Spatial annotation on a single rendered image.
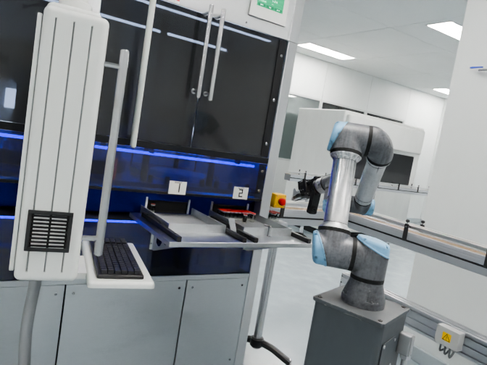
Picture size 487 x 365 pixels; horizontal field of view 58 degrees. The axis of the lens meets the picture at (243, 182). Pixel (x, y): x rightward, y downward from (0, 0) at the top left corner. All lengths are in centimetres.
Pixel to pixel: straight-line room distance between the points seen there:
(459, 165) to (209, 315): 185
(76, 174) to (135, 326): 104
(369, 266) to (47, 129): 108
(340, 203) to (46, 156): 95
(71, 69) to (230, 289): 142
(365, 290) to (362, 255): 12
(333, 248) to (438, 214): 173
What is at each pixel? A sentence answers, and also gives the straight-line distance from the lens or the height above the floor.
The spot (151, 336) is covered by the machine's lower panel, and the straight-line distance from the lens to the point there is 222.
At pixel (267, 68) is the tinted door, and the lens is 222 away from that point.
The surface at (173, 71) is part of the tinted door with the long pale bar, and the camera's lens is 199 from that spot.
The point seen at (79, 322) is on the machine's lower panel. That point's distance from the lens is 208.
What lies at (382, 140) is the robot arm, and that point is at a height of 136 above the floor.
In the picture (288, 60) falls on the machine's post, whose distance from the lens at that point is 229.
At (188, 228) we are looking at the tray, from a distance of 179.
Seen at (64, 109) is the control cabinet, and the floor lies 129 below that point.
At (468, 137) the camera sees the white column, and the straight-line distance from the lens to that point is 314.
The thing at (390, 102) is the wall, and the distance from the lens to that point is 990.
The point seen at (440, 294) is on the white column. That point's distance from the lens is 321.
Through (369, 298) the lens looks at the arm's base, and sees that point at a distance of 159.
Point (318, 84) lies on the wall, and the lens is 847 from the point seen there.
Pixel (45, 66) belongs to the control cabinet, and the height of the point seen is 139.
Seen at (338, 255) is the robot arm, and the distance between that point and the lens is 154.
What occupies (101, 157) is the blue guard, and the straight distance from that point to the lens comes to 189.
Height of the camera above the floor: 129
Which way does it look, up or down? 6 degrees down
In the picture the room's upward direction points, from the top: 9 degrees clockwise
